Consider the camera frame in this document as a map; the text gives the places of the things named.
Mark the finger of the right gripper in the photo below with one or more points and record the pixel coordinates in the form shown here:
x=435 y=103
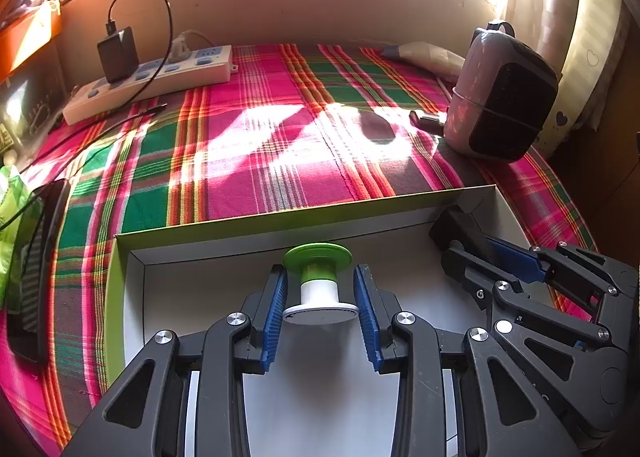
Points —
x=521 y=263
x=475 y=275

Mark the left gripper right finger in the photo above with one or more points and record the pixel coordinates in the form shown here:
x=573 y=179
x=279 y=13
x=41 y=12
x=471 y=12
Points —
x=498 y=410

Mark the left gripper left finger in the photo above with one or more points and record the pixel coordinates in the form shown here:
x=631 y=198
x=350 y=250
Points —
x=145 y=411

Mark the black bike light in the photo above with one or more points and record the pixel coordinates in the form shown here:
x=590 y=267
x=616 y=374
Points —
x=455 y=226

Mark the green white spool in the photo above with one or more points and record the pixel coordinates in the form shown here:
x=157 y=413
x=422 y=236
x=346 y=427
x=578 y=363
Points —
x=317 y=265

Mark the grey portable heater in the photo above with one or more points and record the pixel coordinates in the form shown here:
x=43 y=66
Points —
x=503 y=95

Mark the green white cardboard tray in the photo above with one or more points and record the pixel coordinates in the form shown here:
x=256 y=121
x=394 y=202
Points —
x=320 y=396

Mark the black smartphone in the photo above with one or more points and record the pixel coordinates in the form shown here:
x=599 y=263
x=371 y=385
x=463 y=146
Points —
x=31 y=270

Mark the plaid bedspread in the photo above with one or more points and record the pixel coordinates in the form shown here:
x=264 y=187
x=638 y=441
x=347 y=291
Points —
x=295 y=126

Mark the green tissue pack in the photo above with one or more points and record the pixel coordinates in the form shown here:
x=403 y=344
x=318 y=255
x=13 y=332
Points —
x=19 y=206

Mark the heart pattern curtain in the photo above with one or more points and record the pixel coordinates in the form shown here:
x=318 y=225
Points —
x=583 y=41

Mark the white power strip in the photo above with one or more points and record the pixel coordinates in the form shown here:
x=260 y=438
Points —
x=211 y=65

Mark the black charger adapter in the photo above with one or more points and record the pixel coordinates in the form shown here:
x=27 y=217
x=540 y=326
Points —
x=118 y=55

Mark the orange plastic bin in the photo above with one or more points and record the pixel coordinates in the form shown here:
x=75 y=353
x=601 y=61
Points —
x=26 y=36

